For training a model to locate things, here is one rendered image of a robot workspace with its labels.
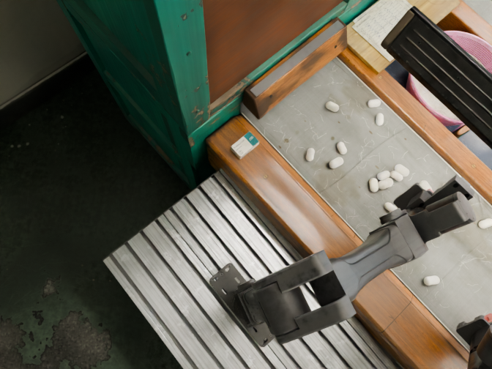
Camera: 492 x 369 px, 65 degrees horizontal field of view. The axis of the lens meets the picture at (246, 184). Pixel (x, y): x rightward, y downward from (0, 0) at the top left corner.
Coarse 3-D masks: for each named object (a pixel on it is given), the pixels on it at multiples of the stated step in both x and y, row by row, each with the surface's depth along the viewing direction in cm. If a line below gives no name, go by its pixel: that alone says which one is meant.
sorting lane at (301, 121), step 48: (288, 96) 99; (336, 96) 100; (288, 144) 96; (336, 144) 96; (384, 144) 97; (336, 192) 93; (384, 192) 94; (432, 240) 91; (480, 240) 92; (432, 288) 89; (480, 288) 89
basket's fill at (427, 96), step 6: (414, 78) 104; (420, 84) 103; (420, 90) 103; (426, 90) 103; (426, 96) 102; (432, 96) 102; (432, 102) 102; (438, 102) 102; (438, 108) 101; (444, 108) 102; (444, 114) 101; (450, 114) 101
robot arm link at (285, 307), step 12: (252, 288) 77; (264, 288) 54; (276, 288) 53; (300, 288) 56; (240, 300) 80; (252, 300) 68; (264, 300) 54; (276, 300) 53; (288, 300) 53; (300, 300) 54; (252, 312) 72; (264, 312) 55; (276, 312) 53; (288, 312) 53; (300, 312) 53; (276, 324) 53; (288, 324) 52
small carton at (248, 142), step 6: (240, 138) 91; (246, 138) 91; (252, 138) 91; (234, 144) 90; (240, 144) 90; (246, 144) 90; (252, 144) 90; (234, 150) 90; (240, 150) 90; (246, 150) 90; (240, 156) 89
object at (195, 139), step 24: (360, 0) 96; (72, 24) 107; (96, 48) 114; (120, 72) 109; (120, 96) 145; (144, 96) 103; (240, 96) 88; (144, 120) 126; (168, 120) 91; (216, 120) 89; (168, 144) 122; (192, 144) 90; (192, 168) 116
